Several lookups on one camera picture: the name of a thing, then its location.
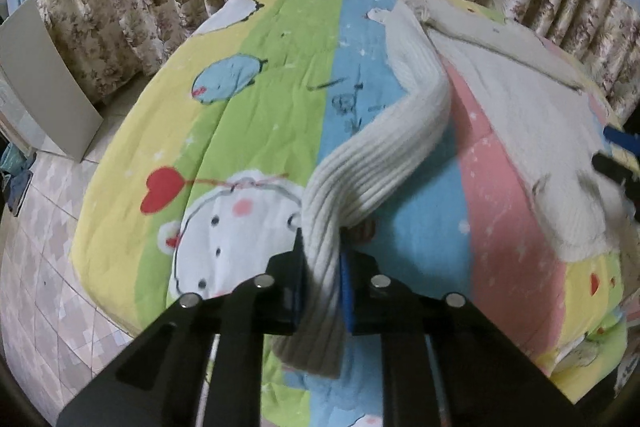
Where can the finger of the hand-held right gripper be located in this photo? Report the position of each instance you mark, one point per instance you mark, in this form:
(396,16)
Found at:
(617,172)
(622,139)

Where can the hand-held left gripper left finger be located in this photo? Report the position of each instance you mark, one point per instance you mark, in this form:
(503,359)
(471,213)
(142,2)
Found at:
(298,302)

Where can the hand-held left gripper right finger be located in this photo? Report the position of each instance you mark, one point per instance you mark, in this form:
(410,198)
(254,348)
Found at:
(346,294)

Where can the white ribbed knit sweater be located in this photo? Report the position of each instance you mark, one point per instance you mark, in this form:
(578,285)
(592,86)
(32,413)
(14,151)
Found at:
(380,167)

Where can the cartoon printed blanket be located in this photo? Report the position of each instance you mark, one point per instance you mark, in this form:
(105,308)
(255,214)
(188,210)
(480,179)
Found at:
(240,72)

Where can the blue cloth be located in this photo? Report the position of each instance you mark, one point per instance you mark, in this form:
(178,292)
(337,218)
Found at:
(14,179)

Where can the white board panel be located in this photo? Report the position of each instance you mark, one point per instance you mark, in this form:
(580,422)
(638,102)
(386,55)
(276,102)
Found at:
(40,82)

